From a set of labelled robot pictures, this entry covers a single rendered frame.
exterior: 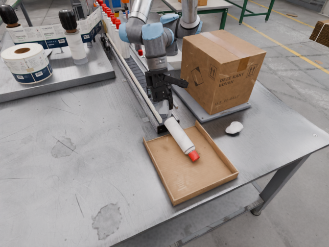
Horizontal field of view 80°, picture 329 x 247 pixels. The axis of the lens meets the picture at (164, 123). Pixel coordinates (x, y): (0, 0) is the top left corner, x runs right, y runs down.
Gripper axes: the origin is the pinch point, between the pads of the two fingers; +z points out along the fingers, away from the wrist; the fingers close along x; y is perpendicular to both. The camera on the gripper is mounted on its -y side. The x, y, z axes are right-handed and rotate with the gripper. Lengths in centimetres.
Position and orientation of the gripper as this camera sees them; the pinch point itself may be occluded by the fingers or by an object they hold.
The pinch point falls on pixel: (169, 114)
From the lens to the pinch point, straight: 83.9
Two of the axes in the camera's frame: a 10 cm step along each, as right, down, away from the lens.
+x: 3.8, 3.6, -8.5
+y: -9.1, 2.8, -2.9
